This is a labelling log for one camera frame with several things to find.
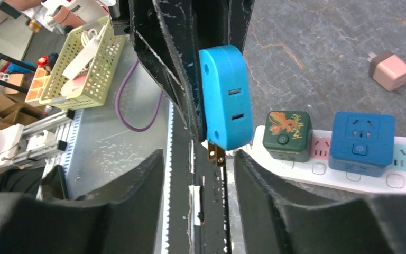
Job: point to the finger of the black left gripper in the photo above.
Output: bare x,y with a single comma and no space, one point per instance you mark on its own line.
165,41
239,16

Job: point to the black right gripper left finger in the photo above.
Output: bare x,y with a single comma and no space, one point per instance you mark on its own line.
119,217

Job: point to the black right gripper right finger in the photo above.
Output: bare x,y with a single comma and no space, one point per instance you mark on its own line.
279,217

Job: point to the white multicolour power strip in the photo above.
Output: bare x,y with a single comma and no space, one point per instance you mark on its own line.
317,172

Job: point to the light blue adapter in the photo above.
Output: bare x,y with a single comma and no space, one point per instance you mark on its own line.
227,102

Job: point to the dark green socket cube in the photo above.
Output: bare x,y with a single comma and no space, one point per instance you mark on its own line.
288,135

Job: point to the blue cube socket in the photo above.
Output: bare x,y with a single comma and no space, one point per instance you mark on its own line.
362,143

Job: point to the yellow perforated basket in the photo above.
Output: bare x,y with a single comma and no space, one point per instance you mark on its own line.
83,71

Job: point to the small mauve cube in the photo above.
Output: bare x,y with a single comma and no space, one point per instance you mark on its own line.
387,69

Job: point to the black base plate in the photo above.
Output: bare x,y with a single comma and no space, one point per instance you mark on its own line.
195,214

